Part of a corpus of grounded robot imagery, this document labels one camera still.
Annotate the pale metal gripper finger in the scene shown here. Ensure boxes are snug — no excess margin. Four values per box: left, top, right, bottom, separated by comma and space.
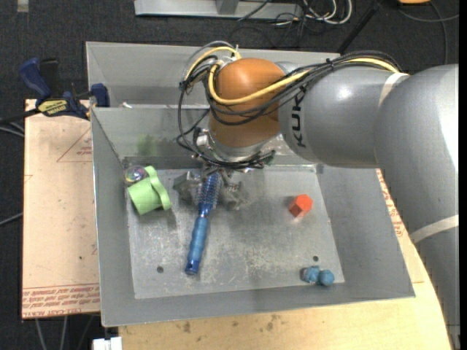
219, 175, 243, 211
172, 171, 200, 202

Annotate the light green cup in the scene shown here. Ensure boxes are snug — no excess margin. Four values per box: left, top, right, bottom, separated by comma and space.
126, 165, 173, 217

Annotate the blue hairbrush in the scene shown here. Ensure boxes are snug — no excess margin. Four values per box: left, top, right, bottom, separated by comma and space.
184, 171, 223, 276

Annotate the clear iridescent ball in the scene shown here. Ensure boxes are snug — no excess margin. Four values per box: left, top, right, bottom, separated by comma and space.
124, 165, 147, 184

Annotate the grey metal bin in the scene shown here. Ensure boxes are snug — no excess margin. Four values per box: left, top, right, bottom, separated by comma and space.
85, 41, 417, 328

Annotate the orange-red hexagonal block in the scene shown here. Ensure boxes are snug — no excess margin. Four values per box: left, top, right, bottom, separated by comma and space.
288, 194, 314, 218

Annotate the blue toy figure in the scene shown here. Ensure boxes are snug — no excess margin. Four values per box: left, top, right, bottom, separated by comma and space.
299, 265, 336, 288

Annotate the brown cardboard board, red print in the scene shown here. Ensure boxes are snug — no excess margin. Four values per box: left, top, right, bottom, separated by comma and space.
21, 98, 426, 321

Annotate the black cylinder on white bracket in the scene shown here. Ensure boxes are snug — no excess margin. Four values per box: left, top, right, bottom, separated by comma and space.
192, 124, 212, 149

